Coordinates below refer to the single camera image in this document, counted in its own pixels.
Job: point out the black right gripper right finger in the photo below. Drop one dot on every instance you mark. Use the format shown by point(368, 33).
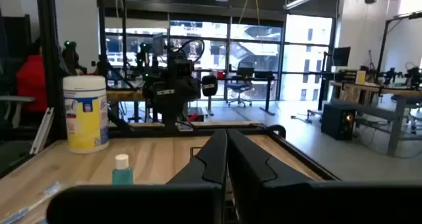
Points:
point(254, 174)

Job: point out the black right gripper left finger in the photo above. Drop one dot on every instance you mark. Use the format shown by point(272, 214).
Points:
point(204, 171)

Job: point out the teal mouthwash bottle white cap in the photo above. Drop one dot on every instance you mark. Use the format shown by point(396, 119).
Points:
point(122, 174)

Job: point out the green white toothbrush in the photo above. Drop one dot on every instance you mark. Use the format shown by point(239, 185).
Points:
point(36, 201)

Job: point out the black background robot arm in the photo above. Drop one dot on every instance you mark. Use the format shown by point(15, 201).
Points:
point(390, 75)
point(413, 77)

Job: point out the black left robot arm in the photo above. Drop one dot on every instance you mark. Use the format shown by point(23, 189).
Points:
point(171, 113)

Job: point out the background robot arm green light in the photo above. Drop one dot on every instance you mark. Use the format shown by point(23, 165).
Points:
point(144, 57)
point(71, 57)

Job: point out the black office chair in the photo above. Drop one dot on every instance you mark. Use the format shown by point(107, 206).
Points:
point(240, 85)

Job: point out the black standing desk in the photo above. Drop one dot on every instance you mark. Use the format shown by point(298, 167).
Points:
point(267, 95)

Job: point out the yellow wipes canister white lid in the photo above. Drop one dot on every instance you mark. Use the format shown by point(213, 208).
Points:
point(85, 118)

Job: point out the black computer tower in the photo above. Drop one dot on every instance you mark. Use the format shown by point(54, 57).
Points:
point(338, 122)

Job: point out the white plastic strip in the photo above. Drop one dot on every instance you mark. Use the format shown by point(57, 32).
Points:
point(42, 131)

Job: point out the person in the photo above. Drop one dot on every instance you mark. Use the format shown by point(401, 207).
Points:
point(31, 82)

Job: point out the yellow box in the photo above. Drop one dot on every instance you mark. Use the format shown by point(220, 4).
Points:
point(361, 77)

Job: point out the black monitor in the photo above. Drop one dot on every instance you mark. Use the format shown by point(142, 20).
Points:
point(342, 56)

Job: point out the wooden workbench grey legs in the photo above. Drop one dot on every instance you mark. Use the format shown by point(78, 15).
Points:
point(395, 125)

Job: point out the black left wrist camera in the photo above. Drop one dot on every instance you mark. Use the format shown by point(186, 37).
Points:
point(182, 67)

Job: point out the black rig upright post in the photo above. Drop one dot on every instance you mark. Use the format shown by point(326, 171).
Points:
point(51, 69)

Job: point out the black gantry frame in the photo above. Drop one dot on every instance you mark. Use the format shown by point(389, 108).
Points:
point(382, 49)

